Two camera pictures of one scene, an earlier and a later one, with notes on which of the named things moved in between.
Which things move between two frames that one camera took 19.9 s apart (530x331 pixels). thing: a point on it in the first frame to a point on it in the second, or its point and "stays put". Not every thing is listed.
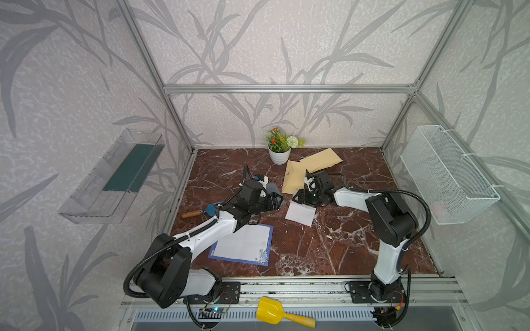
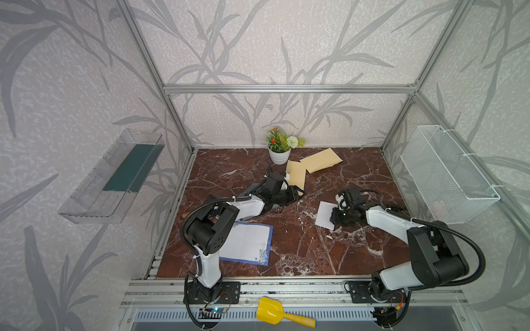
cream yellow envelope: [321, 160] stays put
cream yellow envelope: [295, 176] stays put
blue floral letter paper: [251, 243] stays put
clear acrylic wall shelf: [104, 195] stays put
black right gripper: [301, 197] to [335, 220]
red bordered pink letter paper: [300, 213] to [324, 214]
